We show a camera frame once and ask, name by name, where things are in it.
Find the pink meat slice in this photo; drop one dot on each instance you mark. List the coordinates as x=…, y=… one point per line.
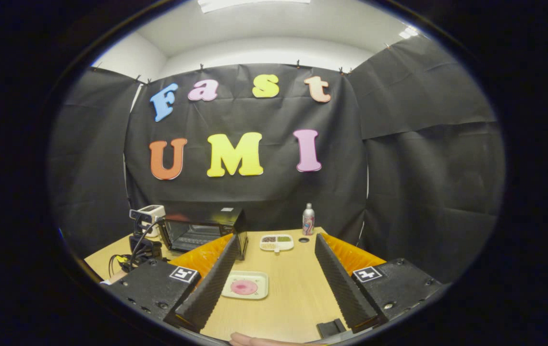
x=244, y=287

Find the black electric oven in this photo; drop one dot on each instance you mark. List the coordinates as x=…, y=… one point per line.
x=225, y=216

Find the small ceiling light panel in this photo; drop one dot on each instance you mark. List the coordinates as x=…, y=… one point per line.
x=408, y=32

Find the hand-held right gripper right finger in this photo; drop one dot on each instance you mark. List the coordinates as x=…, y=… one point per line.
x=338, y=288

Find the cream square tray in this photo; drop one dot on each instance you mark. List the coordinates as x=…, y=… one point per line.
x=257, y=276

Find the white toaster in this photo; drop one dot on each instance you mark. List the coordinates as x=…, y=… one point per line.
x=151, y=210

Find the white divided dish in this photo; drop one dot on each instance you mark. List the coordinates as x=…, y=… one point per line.
x=277, y=248

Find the black backdrop cloth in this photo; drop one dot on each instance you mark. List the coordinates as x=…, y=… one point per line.
x=422, y=168

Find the large ceiling light panel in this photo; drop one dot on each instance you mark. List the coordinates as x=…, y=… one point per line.
x=254, y=5

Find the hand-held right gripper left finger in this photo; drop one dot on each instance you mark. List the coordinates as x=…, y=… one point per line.
x=209, y=293

